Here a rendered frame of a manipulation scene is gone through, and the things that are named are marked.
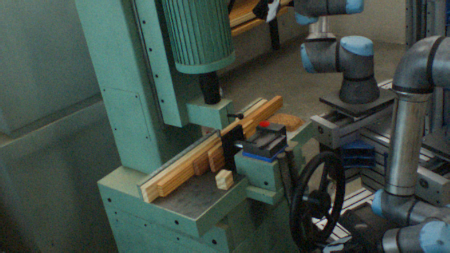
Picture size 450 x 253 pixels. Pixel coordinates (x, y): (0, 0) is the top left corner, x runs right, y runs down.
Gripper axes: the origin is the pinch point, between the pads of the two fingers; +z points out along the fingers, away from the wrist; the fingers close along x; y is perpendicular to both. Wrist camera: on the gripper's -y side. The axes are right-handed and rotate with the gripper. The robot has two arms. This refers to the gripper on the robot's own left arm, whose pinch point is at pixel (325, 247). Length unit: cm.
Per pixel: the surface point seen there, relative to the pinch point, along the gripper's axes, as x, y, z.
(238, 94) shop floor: 205, -36, 208
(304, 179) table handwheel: 1.0, -20.2, -5.5
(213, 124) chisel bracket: 4.9, -44.0, 18.6
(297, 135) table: 27.0, -26.0, 12.2
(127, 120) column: -3, -59, 46
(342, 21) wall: 353, -40, 184
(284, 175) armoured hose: 3.0, -22.4, 2.0
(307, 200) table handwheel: 6.0, -12.2, 2.5
